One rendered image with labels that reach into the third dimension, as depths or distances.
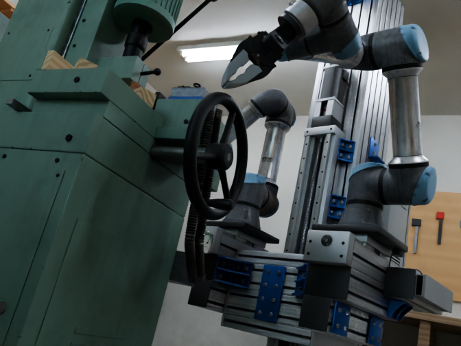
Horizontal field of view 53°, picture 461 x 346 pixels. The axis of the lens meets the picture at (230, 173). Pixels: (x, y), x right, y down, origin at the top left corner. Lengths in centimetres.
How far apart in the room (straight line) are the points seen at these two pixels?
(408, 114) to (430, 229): 287
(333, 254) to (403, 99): 50
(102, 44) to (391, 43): 83
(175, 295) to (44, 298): 399
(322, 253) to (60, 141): 76
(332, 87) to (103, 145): 113
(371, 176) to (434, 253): 276
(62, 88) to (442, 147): 389
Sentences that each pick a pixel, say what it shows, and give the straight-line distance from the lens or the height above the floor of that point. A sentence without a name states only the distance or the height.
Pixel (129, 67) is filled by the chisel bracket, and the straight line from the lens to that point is 128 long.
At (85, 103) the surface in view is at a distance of 105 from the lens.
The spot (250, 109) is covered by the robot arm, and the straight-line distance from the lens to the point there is 198.
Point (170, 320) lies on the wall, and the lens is 489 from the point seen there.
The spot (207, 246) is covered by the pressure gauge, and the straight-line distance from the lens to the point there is 130.
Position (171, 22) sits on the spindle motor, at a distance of 137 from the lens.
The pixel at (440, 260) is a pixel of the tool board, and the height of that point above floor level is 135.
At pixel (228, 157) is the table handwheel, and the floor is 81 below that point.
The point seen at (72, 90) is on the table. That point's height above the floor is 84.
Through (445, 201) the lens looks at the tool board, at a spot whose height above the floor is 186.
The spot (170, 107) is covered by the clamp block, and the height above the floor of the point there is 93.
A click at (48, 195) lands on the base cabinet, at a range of 97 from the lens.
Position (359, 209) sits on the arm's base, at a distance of 150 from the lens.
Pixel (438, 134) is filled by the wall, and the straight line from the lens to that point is 464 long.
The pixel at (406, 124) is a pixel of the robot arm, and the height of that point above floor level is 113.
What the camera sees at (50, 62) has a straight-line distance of 115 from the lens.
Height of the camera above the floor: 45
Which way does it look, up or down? 18 degrees up
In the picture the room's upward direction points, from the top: 13 degrees clockwise
